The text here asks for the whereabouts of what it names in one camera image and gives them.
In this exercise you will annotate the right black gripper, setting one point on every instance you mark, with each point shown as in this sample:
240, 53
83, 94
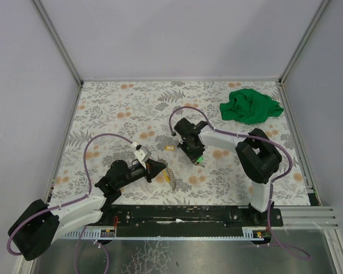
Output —
193, 152

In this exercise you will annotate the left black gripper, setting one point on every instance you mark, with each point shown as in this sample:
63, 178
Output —
148, 170

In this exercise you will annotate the green key tag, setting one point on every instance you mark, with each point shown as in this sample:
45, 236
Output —
200, 161

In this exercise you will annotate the patterned bracelet keyring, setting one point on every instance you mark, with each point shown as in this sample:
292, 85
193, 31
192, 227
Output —
173, 182

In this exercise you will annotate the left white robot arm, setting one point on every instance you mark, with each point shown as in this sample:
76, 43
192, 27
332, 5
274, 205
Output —
42, 224

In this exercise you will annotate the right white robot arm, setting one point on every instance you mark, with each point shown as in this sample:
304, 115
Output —
257, 154

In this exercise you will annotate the floral table mat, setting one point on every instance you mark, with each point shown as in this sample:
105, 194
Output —
111, 114

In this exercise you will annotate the yellow key tag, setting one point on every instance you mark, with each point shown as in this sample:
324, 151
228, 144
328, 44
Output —
170, 148

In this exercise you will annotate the green crumpled cloth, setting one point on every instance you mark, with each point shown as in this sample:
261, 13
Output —
249, 106

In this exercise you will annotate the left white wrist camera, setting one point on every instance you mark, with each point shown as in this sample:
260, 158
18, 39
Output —
141, 152

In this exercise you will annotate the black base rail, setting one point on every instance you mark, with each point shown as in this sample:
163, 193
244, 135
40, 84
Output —
186, 221

